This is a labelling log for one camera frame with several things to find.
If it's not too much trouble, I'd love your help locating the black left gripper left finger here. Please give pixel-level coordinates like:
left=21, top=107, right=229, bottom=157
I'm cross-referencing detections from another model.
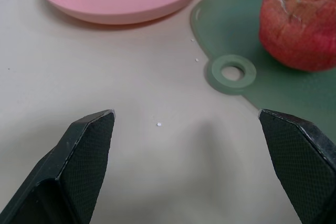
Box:
left=0, top=109, right=116, bottom=224

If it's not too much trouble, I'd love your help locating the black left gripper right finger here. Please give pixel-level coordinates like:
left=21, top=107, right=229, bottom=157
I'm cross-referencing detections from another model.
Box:
left=257, top=108, right=336, bottom=224

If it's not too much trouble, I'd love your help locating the red apple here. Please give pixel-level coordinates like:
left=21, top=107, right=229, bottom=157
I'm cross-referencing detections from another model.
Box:
left=258, top=0, right=336, bottom=72

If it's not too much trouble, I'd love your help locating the green cutting board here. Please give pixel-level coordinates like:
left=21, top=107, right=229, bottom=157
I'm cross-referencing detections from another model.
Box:
left=190, top=0, right=336, bottom=143

